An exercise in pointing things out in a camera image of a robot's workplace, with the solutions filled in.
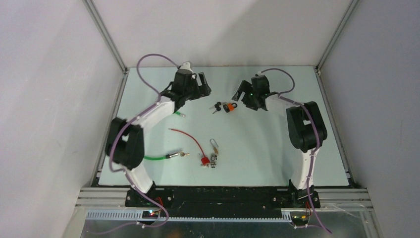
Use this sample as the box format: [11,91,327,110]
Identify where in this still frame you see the left aluminium frame post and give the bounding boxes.
[82,0,127,74]

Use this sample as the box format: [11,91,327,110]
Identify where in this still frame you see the red cable lock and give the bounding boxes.
[168,128,211,168]

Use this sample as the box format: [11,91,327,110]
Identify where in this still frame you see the black keys bunch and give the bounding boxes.
[210,102,225,114]

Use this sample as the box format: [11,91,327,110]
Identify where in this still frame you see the slotted cable duct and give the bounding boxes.
[86,209,292,223]

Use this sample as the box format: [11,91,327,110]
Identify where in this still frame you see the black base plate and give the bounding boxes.
[124,185,320,219]

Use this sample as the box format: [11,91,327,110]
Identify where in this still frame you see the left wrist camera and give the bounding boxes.
[177,61,197,79]

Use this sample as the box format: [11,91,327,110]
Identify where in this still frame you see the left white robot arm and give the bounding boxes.
[105,69,211,207]

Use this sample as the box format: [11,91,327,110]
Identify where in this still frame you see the aluminium frame post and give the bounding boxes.
[82,0,127,74]
[315,0,360,76]

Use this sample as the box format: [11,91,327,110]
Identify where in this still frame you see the right aluminium frame post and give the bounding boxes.
[315,0,360,76]

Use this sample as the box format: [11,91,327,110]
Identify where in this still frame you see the small brass padlock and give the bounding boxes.
[210,138,219,156]

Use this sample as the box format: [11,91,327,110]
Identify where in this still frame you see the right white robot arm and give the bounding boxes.
[232,75,327,207]

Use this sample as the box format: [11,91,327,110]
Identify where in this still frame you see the orange padlock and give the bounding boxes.
[223,103,238,113]

